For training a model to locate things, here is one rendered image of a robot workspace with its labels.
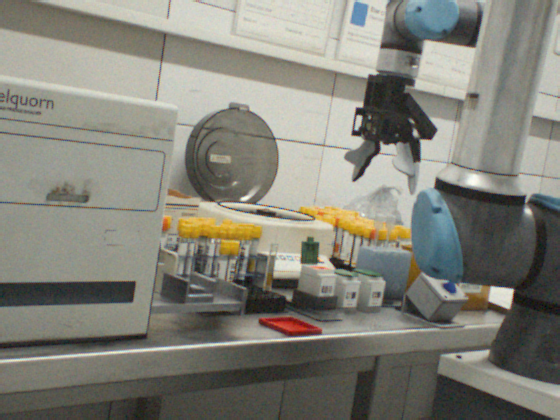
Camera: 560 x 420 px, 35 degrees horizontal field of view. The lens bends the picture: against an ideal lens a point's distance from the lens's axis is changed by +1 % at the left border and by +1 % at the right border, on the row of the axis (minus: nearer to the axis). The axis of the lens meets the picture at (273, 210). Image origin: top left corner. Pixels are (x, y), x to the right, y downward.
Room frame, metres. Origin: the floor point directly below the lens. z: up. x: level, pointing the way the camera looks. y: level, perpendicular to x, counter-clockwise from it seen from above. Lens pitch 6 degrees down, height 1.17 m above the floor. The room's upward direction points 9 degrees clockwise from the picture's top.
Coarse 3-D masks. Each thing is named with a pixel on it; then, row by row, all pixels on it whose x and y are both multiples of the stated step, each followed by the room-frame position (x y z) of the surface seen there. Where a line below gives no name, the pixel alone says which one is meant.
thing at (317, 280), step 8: (304, 272) 1.41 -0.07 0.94; (312, 272) 1.40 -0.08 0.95; (320, 272) 1.40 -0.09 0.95; (328, 272) 1.41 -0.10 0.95; (304, 280) 1.41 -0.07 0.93; (312, 280) 1.40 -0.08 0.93; (320, 280) 1.39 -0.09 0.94; (328, 280) 1.40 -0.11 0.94; (304, 288) 1.41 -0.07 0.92; (312, 288) 1.40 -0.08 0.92; (320, 288) 1.39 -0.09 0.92; (328, 288) 1.40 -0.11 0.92
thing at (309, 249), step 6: (306, 240) 1.43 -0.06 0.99; (312, 240) 1.44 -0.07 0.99; (306, 246) 1.43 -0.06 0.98; (312, 246) 1.44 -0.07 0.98; (318, 246) 1.45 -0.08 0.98; (306, 252) 1.43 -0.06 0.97; (312, 252) 1.44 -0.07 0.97; (318, 252) 1.45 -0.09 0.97; (300, 258) 1.42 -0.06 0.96; (306, 258) 1.43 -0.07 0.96; (312, 258) 1.44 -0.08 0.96; (306, 264) 1.43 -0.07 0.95; (312, 264) 1.44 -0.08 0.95
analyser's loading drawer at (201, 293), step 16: (192, 272) 1.23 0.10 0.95; (176, 288) 1.18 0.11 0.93; (192, 288) 1.23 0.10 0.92; (208, 288) 1.20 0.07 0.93; (224, 288) 1.26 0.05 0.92; (240, 288) 1.23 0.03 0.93; (160, 304) 1.13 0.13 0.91; (176, 304) 1.15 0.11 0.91; (192, 304) 1.16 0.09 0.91; (208, 304) 1.18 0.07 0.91; (224, 304) 1.20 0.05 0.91; (240, 304) 1.22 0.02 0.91
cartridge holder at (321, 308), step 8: (296, 288) 1.42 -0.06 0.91; (296, 296) 1.41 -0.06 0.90; (304, 296) 1.40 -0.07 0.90; (312, 296) 1.39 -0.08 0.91; (320, 296) 1.39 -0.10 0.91; (328, 296) 1.40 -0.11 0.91; (336, 296) 1.41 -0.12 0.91; (288, 304) 1.42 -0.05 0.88; (296, 304) 1.41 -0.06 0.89; (304, 304) 1.40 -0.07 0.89; (312, 304) 1.39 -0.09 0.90; (320, 304) 1.39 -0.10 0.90; (328, 304) 1.40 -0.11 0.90; (304, 312) 1.39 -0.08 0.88; (312, 312) 1.38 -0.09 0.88; (320, 312) 1.37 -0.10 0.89; (328, 312) 1.38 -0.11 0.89; (336, 312) 1.39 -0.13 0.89; (320, 320) 1.37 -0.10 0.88; (336, 320) 1.40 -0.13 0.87
